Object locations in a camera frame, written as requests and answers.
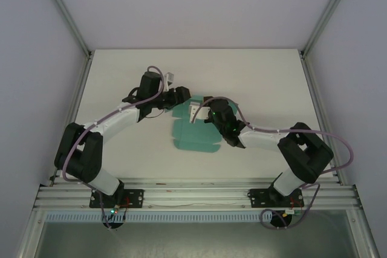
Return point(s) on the aluminium frame post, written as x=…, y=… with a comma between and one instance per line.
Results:
x=331, y=10
x=66, y=11

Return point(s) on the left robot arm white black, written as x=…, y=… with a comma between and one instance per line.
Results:
x=121, y=122

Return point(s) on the aluminium mounting rail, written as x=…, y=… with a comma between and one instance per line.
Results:
x=196, y=193

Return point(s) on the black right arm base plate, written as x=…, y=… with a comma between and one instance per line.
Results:
x=257, y=198

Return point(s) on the aluminium table side rail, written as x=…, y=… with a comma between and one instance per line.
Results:
x=322, y=113
x=72, y=116

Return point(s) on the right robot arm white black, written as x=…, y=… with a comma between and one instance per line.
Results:
x=260, y=138

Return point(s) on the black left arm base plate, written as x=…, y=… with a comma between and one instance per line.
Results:
x=136, y=197

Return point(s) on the grey metal sheet panel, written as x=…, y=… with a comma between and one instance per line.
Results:
x=193, y=240

